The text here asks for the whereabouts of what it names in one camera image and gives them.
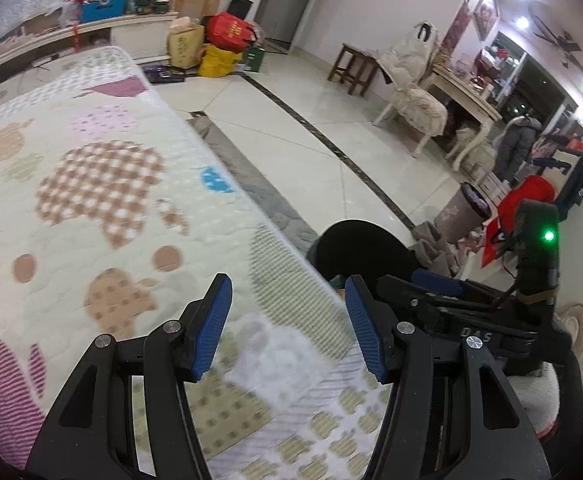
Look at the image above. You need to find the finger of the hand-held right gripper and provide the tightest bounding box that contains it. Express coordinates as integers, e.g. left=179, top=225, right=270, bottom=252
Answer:
left=375, top=275, right=495, bottom=323
left=411, top=268, right=516, bottom=302

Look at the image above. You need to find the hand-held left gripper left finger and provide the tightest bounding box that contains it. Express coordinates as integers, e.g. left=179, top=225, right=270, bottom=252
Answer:
left=24, top=273, right=233, bottom=480

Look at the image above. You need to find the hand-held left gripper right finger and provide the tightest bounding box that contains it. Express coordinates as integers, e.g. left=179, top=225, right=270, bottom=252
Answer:
left=345, top=275, right=552, bottom=480

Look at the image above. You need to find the black round trash bin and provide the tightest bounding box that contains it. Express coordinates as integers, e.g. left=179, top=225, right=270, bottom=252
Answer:
left=307, top=220, right=422, bottom=292

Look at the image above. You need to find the grey fuzzy slipper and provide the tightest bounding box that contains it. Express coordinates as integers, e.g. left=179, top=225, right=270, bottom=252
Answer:
left=411, top=222, right=465, bottom=277

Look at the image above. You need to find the red fabric bag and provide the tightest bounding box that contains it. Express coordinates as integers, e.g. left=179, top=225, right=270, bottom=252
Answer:
left=484, top=176, right=557, bottom=266

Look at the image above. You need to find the grey lined waste bin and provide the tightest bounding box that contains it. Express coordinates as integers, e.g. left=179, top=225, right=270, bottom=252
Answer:
left=436, top=182, right=495, bottom=244

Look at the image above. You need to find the printed patchwork blanket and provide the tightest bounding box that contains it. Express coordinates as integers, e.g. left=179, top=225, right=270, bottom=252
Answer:
left=0, top=45, right=407, bottom=480

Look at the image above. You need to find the white carved table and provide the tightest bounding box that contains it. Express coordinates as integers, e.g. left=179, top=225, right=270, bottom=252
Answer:
left=431, top=62, right=505, bottom=172

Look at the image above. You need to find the white cushioned chair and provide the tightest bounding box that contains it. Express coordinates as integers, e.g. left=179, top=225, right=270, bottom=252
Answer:
left=374, top=22, right=451, bottom=157

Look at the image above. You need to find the ceiling fan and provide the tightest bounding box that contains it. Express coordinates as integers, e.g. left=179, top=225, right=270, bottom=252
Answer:
left=529, top=2, right=583, bottom=69

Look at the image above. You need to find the dark wooden stool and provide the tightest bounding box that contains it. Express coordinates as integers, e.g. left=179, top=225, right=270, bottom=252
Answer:
left=327, top=44, right=381, bottom=97

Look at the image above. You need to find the purple flat packet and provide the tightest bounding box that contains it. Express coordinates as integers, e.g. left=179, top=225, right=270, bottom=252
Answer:
left=144, top=64, right=188, bottom=85

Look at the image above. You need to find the yellow plastic bag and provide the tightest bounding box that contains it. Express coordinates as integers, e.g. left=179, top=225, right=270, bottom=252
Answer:
left=198, top=44, right=245, bottom=79

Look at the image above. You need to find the red shopping bag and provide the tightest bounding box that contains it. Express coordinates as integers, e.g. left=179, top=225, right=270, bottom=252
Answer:
left=206, top=11, right=260, bottom=54

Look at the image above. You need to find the white low cabinet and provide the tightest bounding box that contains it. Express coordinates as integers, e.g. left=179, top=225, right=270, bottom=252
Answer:
left=0, top=10, right=179, bottom=97

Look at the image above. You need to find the grey door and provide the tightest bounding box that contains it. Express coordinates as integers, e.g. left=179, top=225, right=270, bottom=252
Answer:
left=256, top=0, right=330, bottom=44

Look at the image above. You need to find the dark green storage crate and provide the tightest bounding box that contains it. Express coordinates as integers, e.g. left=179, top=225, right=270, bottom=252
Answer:
left=128, top=0, right=173, bottom=17

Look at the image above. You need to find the blue plastic crate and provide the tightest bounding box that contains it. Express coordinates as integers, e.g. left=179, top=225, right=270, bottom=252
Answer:
left=80, top=0, right=128, bottom=24

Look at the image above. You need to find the red wall hanging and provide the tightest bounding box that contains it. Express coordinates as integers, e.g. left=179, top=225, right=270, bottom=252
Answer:
left=441, top=0, right=473, bottom=52

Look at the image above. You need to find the framed wall picture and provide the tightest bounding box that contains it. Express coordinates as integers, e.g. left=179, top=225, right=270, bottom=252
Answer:
left=473, top=0, right=500, bottom=42

